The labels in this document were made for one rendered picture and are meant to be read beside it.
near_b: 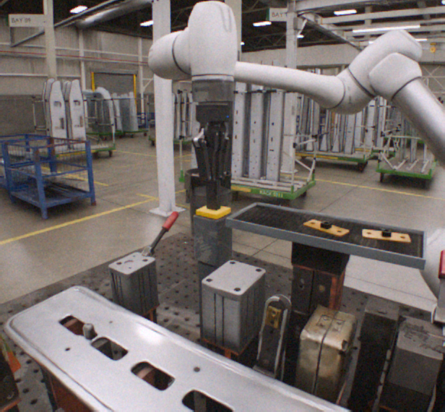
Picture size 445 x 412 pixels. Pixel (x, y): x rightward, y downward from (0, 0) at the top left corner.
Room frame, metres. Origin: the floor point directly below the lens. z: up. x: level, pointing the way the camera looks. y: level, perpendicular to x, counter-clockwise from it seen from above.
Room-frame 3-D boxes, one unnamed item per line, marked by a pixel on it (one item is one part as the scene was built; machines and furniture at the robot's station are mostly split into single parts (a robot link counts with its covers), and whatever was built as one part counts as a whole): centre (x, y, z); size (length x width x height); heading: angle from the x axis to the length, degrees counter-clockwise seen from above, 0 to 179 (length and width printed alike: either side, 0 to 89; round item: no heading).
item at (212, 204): (0.72, 0.02, 1.19); 0.03 x 0.01 x 0.07; 57
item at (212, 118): (0.72, 0.02, 1.35); 0.08 x 0.07 x 0.09; 147
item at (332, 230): (0.58, -0.20, 1.17); 0.08 x 0.04 x 0.01; 41
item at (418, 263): (0.58, -0.20, 1.16); 0.37 x 0.14 x 0.02; 57
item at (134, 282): (0.63, 0.20, 0.88); 0.11 x 0.10 x 0.36; 147
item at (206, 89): (0.72, 0.02, 1.42); 0.09 x 0.09 x 0.06
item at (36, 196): (4.44, 2.56, 0.47); 1.20 x 0.80 x 0.95; 53
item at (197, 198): (3.29, 0.15, 0.36); 0.54 x 0.50 x 0.73; 142
